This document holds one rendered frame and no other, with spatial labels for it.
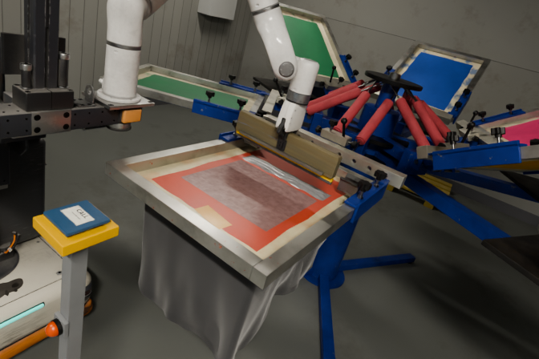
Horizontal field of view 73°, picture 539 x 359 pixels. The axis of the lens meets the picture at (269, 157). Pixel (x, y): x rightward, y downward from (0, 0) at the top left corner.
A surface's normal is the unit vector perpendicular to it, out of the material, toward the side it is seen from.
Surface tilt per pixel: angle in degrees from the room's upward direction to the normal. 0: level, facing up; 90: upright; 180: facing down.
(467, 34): 90
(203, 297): 96
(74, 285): 90
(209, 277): 94
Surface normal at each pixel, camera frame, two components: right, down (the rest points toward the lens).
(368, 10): -0.54, 0.19
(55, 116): 0.80, 0.40
